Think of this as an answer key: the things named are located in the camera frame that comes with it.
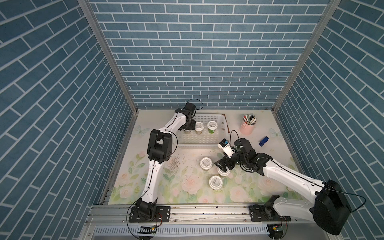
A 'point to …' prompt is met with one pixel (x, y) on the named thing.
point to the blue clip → (263, 141)
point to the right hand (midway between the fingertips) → (221, 158)
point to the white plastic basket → (206, 139)
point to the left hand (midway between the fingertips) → (191, 127)
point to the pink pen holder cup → (247, 127)
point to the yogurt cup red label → (199, 127)
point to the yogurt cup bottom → (215, 182)
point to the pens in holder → (249, 119)
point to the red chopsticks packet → (227, 123)
